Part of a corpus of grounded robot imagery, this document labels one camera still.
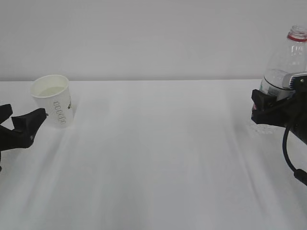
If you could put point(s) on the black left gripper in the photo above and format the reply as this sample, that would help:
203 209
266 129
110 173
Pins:
25 128

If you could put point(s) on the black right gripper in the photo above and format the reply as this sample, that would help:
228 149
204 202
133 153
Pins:
268 110

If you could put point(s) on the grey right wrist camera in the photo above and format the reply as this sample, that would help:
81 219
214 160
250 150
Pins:
295 83

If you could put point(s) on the white paper cup green logo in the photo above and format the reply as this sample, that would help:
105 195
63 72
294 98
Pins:
52 93

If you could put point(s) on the clear water bottle red label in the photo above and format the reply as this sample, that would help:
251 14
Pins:
289 57

